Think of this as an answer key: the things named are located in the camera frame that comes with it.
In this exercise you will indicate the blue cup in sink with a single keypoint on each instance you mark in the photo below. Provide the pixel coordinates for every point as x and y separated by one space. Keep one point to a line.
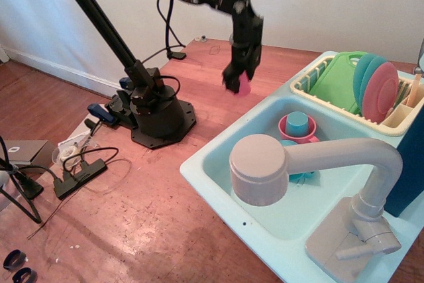
297 124

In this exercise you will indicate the pink plate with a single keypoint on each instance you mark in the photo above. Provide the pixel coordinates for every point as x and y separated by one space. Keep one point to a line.
380 93

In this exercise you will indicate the green cutting board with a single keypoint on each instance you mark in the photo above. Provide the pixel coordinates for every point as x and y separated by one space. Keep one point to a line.
334 85

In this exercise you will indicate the black tripod leg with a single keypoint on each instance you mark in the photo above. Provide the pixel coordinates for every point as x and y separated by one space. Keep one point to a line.
11 189

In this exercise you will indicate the teal plate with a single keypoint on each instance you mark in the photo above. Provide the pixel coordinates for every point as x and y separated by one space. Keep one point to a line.
369 71
359 73

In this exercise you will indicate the black power plug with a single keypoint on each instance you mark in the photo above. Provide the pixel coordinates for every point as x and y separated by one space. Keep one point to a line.
30 187

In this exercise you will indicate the pink plastic cup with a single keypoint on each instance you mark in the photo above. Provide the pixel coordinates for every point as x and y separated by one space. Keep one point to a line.
244 85

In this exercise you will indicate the light blue toy sink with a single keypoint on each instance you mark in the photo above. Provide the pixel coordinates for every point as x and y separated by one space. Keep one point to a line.
297 228

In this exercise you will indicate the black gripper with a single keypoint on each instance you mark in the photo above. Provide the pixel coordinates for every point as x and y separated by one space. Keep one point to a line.
245 58

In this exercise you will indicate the orange utensil in rack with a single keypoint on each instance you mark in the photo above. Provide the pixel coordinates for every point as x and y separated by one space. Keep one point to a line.
414 90

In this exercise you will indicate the black usb hub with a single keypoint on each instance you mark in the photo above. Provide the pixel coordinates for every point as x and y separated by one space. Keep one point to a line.
71 183

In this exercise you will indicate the teal cup behind faucet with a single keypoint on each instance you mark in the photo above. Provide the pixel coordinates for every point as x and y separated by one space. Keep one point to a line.
296 177

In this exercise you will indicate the pink bowl in sink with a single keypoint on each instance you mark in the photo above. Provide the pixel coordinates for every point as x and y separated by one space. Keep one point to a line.
310 137

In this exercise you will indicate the clear plastic bag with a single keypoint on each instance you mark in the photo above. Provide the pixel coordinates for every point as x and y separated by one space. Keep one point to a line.
72 147

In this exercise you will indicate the grey box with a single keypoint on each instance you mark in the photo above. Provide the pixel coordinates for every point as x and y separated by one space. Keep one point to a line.
30 152

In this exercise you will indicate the cream dish rack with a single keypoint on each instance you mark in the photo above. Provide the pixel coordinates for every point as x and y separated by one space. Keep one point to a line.
399 117

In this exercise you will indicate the dark blue sink backboard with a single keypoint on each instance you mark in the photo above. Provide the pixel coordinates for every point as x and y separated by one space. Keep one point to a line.
410 183

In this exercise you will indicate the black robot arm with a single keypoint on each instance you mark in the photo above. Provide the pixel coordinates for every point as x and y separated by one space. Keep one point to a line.
156 116

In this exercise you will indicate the blue clamp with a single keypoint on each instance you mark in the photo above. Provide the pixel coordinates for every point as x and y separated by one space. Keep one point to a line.
102 114

